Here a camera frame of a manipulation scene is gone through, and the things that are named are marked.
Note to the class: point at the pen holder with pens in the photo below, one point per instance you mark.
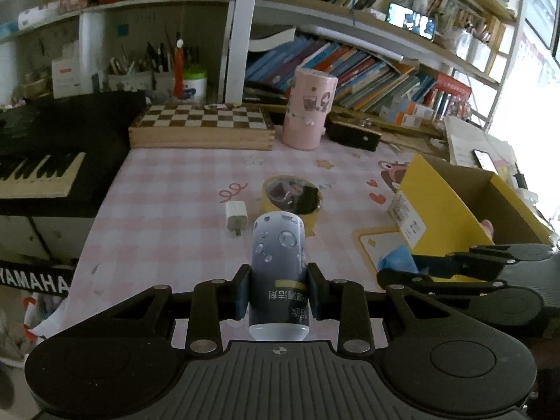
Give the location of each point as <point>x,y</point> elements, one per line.
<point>140,68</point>

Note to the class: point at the black electronic keyboard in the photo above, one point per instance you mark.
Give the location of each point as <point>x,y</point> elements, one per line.
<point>65,131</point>

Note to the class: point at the black smartphone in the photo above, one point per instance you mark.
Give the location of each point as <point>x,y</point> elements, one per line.
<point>485,159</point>

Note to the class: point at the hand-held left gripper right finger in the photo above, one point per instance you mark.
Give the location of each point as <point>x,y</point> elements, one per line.
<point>316,293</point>

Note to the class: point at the stack of white papers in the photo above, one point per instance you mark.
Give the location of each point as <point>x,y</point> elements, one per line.
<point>463,140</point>

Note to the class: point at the black case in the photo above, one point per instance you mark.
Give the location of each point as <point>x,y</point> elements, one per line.
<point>354,133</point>

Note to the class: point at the yellow tape roll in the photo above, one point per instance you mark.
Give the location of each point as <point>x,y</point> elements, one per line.
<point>313,223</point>

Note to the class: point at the red pen white ball top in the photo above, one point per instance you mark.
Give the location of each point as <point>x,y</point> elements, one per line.
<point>178,70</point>

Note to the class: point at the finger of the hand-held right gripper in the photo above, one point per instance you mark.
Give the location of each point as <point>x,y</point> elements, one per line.
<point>459,264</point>
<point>437,288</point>

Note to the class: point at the wooden chessboard box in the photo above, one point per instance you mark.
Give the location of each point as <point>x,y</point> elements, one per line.
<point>201,127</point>

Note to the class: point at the white charger plug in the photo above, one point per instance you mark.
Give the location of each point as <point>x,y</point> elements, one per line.
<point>236,216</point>

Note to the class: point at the pink pig plush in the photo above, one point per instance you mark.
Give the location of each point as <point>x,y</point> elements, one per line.
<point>487,229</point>

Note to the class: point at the white jar green lid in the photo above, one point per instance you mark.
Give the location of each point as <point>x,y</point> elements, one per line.
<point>194,85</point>

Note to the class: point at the pink cylindrical container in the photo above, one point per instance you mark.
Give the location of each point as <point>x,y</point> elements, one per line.
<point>308,109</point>

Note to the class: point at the pink checked tablecloth desktop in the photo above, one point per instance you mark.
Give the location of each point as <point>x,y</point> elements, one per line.
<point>175,210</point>

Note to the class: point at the blue cloth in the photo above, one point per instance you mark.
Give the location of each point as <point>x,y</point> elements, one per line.
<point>396,259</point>

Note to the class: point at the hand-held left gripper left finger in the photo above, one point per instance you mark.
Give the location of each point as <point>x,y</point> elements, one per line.
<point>242,293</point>

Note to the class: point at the yellow cardboard box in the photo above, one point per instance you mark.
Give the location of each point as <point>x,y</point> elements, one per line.
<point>437,201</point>

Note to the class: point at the smartphone showing video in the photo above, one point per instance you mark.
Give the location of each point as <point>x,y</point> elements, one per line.
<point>411,21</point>

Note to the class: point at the white orange small box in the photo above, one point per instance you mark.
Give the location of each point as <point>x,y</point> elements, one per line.
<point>393,117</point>
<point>418,108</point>

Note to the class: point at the dark blue bubble-print bottle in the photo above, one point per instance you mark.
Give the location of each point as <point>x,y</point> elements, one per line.
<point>278,249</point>

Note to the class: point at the white shelf unit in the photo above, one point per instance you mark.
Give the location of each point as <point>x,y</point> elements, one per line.
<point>238,30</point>

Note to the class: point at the black power adapter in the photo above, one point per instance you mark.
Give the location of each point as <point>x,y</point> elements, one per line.
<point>519,177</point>

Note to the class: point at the white box red label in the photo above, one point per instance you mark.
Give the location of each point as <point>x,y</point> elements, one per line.
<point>65,78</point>

